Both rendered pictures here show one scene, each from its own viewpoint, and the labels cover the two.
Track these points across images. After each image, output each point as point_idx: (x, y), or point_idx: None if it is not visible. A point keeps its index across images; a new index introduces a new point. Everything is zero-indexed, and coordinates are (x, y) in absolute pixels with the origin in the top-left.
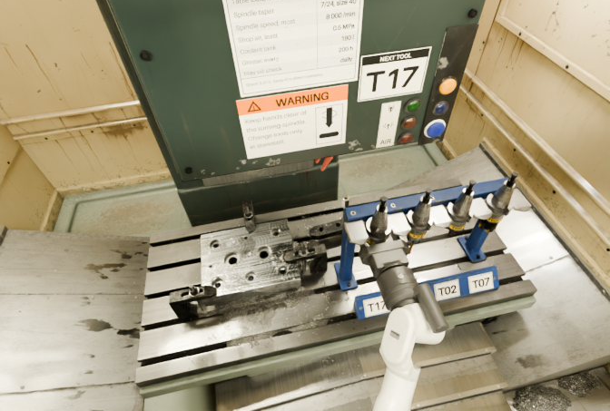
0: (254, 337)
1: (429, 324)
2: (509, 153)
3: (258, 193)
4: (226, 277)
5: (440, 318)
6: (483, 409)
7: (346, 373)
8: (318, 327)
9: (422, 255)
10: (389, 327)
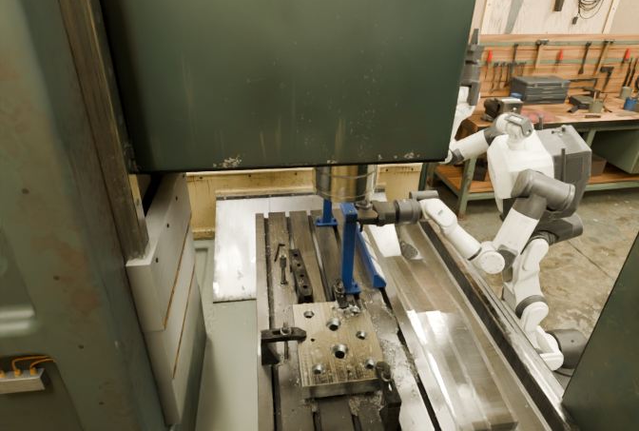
0: (408, 357)
1: (433, 198)
2: (247, 182)
3: (190, 382)
4: (362, 355)
5: (432, 190)
6: (417, 268)
7: (412, 322)
8: (394, 310)
9: (329, 244)
10: (435, 214)
